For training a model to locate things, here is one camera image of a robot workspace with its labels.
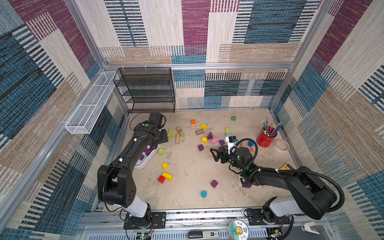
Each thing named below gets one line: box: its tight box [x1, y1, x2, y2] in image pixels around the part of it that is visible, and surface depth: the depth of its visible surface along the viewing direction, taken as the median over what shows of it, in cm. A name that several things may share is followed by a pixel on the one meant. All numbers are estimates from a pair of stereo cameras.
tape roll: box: [273, 138, 290, 154], surface depth 99 cm
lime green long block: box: [167, 129, 174, 138], surface depth 109 cm
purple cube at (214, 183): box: [210, 179, 219, 189], surface depth 85 cm
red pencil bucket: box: [256, 126, 278, 148], surface depth 97 cm
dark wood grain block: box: [195, 128, 205, 136], surface depth 110 cm
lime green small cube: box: [159, 148, 165, 156], surface depth 98 cm
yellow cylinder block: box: [162, 171, 174, 181], surface depth 88 cm
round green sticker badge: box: [229, 219, 250, 240], surface depth 65 cm
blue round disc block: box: [200, 190, 208, 198], surface depth 83 cm
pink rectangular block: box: [211, 136, 221, 144], surface depth 104 cm
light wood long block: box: [175, 133, 181, 144], surface depth 107 cm
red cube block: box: [158, 175, 166, 184], surface depth 87 cm
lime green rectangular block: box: [225, 126, 231, 134], surface depth 110 cm
